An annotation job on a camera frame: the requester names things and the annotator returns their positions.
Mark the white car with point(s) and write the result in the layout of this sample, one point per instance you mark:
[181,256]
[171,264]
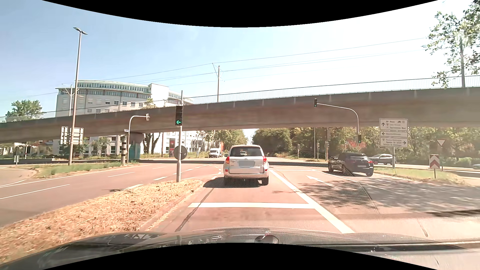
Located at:
[246,163]

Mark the white van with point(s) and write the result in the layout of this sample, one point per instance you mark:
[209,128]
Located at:
[215,152]

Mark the concrete bridge with railing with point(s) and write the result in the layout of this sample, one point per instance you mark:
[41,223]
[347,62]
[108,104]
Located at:
[262,112]

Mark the row of trees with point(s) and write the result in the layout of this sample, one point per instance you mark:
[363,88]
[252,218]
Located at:
[300,140]

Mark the grey asphalt road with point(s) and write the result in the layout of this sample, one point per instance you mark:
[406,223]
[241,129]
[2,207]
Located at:
[262,193]

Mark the traffic light with round sign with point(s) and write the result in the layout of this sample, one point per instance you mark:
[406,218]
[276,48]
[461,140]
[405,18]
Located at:
[179,150]

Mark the road markings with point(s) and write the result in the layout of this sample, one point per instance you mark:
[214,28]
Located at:
[318,208]

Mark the car's own bonnet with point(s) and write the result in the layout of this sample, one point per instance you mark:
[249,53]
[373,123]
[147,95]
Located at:
[210,240]

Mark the curved pole with traffic light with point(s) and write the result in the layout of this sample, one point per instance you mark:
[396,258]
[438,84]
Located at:
[129,138]

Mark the dark blue car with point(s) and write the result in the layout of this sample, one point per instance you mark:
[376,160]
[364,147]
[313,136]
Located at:
[351,162]

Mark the striped bridge pillar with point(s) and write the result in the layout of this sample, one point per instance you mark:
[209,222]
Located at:
[123,150]

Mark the white office building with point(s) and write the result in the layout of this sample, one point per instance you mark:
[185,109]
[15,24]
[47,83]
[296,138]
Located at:
[105,99]

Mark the silver car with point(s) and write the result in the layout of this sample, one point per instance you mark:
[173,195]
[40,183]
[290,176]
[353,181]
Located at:
[382,159]

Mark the white direction sign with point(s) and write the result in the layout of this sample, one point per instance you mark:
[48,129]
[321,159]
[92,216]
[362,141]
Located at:
[393,133]

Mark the dry grass traffic island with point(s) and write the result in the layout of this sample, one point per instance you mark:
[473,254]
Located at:
[93,215]

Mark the back of large sign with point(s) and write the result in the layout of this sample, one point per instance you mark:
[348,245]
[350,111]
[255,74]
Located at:
[72,135]

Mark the grass verge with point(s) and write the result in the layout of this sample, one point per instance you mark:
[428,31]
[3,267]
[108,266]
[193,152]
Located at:
[71,168]
[420,174]

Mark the red white chevron sign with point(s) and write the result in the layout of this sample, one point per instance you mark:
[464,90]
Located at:
[434,161]

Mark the give way sign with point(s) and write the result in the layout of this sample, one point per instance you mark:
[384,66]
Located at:
[441,142]

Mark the tree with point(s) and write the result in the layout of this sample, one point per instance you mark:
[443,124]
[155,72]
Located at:
[24,109]
[459,41]

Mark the tall lamp post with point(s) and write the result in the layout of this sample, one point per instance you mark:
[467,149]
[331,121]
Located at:
[75,105]

